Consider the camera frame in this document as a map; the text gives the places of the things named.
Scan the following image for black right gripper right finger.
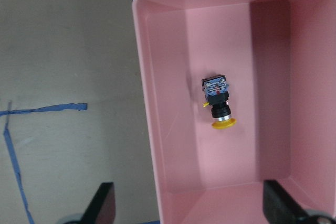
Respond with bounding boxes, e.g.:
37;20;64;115
262;180;335;224

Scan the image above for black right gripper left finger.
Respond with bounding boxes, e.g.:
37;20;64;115
79;182;116;224

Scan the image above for yellow push button switch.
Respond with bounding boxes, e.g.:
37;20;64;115
202;74;236;130

